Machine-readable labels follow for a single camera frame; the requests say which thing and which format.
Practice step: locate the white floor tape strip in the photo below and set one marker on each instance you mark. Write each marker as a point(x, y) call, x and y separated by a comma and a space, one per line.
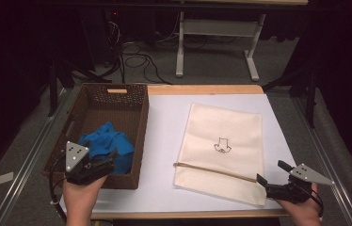
point(1, 179)

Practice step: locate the black metal stand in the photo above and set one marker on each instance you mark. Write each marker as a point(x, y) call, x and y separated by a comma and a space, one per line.
point(53, 84)
point(311, 94)

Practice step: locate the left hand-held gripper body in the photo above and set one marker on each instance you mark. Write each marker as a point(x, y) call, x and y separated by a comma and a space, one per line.
point(80, 174)

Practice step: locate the white table mat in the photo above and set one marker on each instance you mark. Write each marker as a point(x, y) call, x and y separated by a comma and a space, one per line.
point(164, 125)

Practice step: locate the black device with red light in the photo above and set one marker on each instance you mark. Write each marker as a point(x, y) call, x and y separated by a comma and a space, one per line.
point(113, 31)

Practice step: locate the brown woven basket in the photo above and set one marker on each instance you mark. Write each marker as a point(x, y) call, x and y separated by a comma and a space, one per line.
point(108, 106)

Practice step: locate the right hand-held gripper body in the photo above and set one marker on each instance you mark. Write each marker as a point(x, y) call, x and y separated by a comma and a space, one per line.
point(293, 193)

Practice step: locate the person's right hand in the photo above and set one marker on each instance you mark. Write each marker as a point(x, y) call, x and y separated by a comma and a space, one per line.
point(302, 215)

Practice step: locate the metal floor rail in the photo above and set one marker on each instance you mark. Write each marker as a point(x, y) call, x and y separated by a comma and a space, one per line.
point(23, 169)
point(331, 157)

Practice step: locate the blue cloth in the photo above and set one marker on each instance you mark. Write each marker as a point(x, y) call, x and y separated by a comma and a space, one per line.
point(108, 141)

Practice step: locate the cream mesh laundry bag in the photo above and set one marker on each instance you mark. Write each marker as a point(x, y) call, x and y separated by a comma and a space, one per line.
point(221, 125)

